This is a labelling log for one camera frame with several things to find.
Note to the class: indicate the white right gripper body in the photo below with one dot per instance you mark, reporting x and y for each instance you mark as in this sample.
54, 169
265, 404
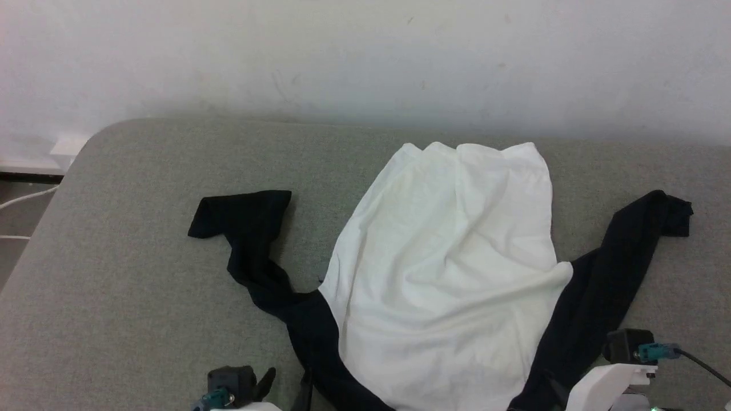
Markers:
599, 388

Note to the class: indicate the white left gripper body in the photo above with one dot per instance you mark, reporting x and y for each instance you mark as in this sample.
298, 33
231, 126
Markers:
251, 407

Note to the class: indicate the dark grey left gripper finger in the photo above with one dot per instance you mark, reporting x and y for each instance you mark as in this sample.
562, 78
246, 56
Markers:
266, 383
302, 395

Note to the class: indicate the white shirt with black sleeves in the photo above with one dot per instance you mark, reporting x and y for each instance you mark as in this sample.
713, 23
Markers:
445, 257

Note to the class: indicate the black baseboard strip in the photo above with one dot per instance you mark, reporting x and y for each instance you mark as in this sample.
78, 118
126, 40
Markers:
28, 177

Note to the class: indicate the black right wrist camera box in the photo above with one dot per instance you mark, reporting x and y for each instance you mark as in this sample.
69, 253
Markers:
625, 342

